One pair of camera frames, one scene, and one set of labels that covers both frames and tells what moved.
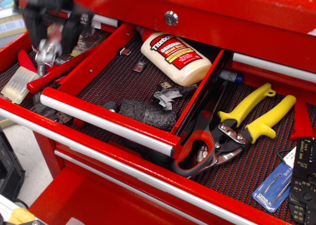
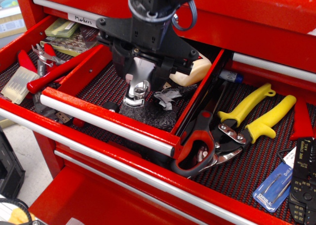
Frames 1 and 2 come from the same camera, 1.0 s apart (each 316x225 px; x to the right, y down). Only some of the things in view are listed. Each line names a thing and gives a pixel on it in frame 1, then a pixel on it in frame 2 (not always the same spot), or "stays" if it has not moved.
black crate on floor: (12, 171) stays
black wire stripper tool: (302, 201) stays
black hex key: (280, 157) stays
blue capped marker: (231, 76) stays
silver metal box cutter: (47, 52) to (139, 84)
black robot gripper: (41, 5) to (139, 34)
